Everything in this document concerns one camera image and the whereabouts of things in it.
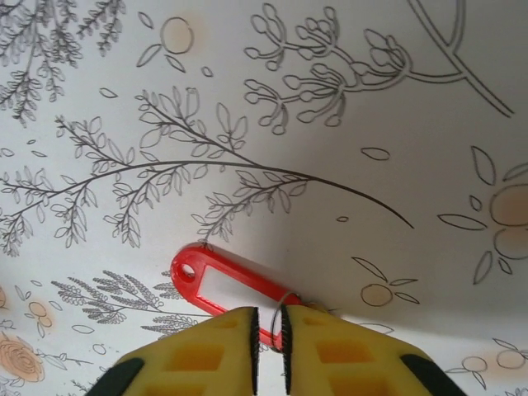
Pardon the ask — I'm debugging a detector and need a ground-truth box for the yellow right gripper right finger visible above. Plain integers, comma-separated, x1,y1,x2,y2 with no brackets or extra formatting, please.
281,304,469,396

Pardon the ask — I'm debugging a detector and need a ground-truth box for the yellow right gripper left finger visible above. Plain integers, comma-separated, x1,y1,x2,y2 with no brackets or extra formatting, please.
84,307,260,396

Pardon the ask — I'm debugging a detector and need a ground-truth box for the red key tag with key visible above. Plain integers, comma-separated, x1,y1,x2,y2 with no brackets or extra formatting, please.
170,244,304,351

